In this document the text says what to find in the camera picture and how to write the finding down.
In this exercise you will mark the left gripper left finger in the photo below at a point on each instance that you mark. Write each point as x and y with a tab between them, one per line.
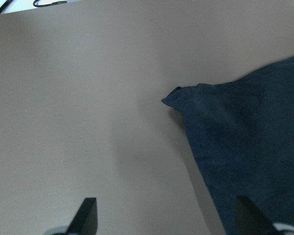
85	221

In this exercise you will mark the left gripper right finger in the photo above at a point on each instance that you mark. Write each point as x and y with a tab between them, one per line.
250	220

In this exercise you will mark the black t-shirt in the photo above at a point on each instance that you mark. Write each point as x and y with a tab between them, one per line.
241	134

